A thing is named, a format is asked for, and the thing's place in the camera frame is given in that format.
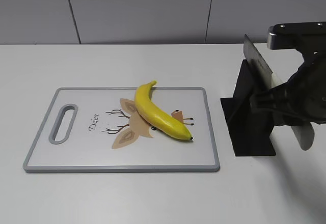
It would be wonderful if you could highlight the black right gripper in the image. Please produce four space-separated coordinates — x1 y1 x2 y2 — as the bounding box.
250 52 325 126

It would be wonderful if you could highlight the white handled kitchen knife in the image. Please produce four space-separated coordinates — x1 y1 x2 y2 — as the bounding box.
243 35 315 151

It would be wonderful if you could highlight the yellow plastic banana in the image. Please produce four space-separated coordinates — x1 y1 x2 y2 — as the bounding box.
134 80 193 141

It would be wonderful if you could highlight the black knife stand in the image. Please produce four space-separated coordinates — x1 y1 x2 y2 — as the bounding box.
221 60 276 156

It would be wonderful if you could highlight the grey rimmed deer cutting board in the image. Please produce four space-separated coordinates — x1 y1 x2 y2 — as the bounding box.
23 87 220 173

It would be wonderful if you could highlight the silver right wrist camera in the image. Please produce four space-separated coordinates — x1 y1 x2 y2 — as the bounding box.
267 21 325 51

